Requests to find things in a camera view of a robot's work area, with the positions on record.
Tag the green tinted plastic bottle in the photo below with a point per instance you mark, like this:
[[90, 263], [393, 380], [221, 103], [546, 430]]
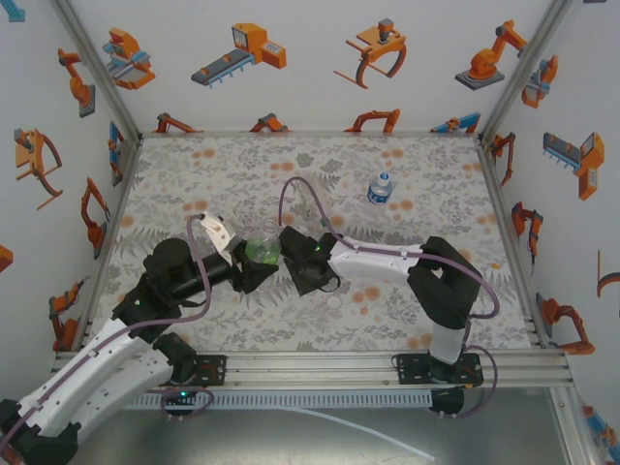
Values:
[[261, 249]]

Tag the clear bottle with green label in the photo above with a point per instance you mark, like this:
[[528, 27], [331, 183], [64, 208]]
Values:
[[302, 199]]

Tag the blue label plastic bottle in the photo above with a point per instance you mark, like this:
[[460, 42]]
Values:
[[379, 194]]

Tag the blue bottle cap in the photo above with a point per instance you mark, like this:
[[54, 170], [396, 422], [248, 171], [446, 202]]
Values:
[[383, 177]]

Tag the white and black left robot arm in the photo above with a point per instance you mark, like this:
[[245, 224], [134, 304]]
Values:
[[97, 368]]

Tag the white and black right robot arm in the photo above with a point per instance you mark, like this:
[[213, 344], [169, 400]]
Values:
[[378, 261]]

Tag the floral patterned tablecloth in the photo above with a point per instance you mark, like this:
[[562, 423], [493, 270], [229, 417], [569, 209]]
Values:
[[218, 184]]

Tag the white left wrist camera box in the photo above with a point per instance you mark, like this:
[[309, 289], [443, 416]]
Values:
[[220, 235]]

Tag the aluminium side frame rail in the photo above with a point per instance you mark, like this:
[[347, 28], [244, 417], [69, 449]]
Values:
[[508, 232], [114, 232]]

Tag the aluminium front frame rail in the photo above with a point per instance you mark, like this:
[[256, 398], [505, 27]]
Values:
[[310, 370]]

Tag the aluminium frame post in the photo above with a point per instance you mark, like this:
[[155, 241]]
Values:
[[97, 68], [523, 72]]

